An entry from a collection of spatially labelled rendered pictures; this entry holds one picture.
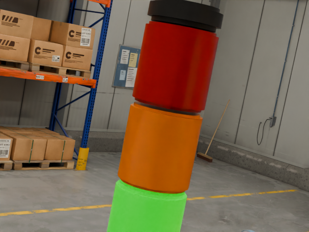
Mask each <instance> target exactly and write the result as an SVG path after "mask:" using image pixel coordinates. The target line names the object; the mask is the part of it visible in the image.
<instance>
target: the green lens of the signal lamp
mask: <svg viewBox="0 0 309 232"><path fill-rule="evenodd" d="M186 200H187V195H186V193H185V192H183V193H178V194H167V193H158V192H152V191H147V190H143V189H139V188H136V187H133V186H131V185H128V184H126V183H124V182H123V181H122V180H121V179H120V180H118V181H117V182H116V184H115V190H114V196H113V201H112V206H111V211H110V217H109V223H108V228H107V232H180V229H181V224H182V220H183V214H184V209H185V204H186Z"/></svg>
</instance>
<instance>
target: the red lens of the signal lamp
mask: <svg viewBox="0 0 309 232"><path fill-rule="evenodd" d="M218 40H219V37H217V34H215V33H212V32H209V31H204V30H200V29H194V28H190V27H185V26H180V25H175V24H169V23H162V22H155V21H149V23H146V24H145V30H144V34H143V41H142V46H141V52H140V56H139V62H138V67H137V73H136V79H135V83H134V89H133V94H132V96H133V97H135V100H136V101H139V102H142V103H145V104H149V105H153V106H157V107H162V108H166V109H171V110H179V111H185V112H194V113H201V111H202V110H205V106H206V100H207V95H208V90H209V86H210V81H211V76H212V70H213V66H214V61H215V56H216V51H217V45H218Z"/></svg>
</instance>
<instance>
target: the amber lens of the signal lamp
mask: <svg viewBox="0 0 309 232"><path fill-rule="evenodd" d="M202 120H203V118H202V117H201V116H200V114H199V113H194V112H185V111H179V110H171V109H166V108H162V107H157V106H153V105H149V104H145V103H142V102H139V101H135V102H134V103H133V104H131V105H130V110H129V116H128V120H127V126H126V132H125V137H124V143H123V147H122V153H121V158H120V164H119V169H118V176H119V177H120V179H121V180H122V181H123V182H124V183H126V184H128V185H131V186H133V187H136V188H139V189H143V190H147V191H152V192H158V193H167V194H178V193H183V192H185V191H186V190H188V188H189V184H190V179H191V174H192V170H193V165H194V161H195V155H196V150H197V145H198V140H199V135H200V129H201V125H202Z"/></svg>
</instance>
